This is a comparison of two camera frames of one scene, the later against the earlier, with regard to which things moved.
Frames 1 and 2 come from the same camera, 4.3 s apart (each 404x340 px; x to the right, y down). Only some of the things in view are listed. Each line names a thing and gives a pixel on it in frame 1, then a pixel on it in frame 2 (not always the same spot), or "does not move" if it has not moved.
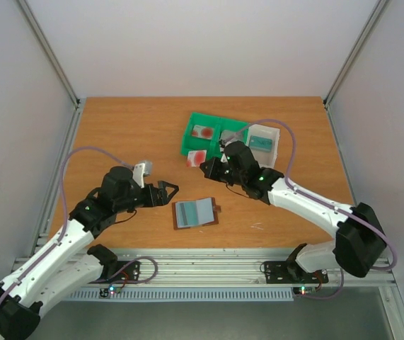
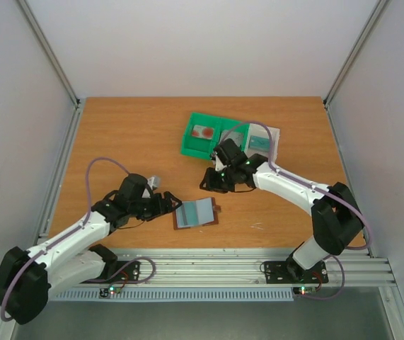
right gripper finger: (206, 168) → (207, 181)
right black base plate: (289, 272) does not move
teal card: (260, 143) does not move
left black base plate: (122, 271) does not move
